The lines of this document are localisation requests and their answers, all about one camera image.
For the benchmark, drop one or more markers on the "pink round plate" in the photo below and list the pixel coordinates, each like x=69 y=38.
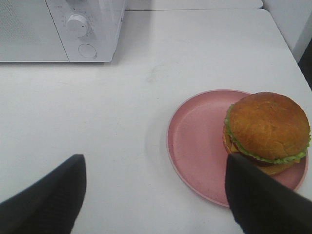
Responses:
x=196 y=146

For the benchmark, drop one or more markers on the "white microwave oven body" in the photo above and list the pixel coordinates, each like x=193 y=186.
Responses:
x=105 y=20

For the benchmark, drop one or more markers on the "round door release button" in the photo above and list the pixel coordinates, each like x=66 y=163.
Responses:
x=87 y=51

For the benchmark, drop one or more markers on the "burger with lettuce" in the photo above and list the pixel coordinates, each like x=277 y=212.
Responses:
x=269 y=129

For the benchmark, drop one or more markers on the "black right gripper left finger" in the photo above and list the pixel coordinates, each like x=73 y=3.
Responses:
x=49 y=206

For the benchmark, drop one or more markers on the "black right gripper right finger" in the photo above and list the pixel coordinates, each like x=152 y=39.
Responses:
x=260 y=204

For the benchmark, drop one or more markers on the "white lower microwave knob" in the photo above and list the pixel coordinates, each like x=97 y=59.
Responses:
x=78 y=25

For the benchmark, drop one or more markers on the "white microwave door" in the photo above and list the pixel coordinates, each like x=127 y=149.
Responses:
x=28 y=33

